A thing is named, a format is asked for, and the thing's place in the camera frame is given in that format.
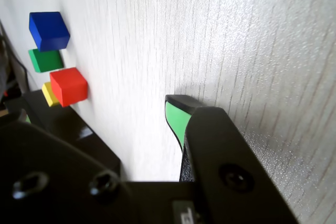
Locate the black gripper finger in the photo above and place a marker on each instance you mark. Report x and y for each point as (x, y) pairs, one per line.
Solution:
(52, 176)
(223, 155)

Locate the blue wooden cube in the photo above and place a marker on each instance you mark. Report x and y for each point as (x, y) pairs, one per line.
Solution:
(48, 31)

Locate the green wooden cube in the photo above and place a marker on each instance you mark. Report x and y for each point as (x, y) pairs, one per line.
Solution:
(46, 60)

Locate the red wooden cube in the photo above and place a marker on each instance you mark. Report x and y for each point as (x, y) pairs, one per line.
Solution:
(69, 86)

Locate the yellow wooden cube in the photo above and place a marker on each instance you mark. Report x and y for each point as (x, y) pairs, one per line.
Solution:
(48, 94)

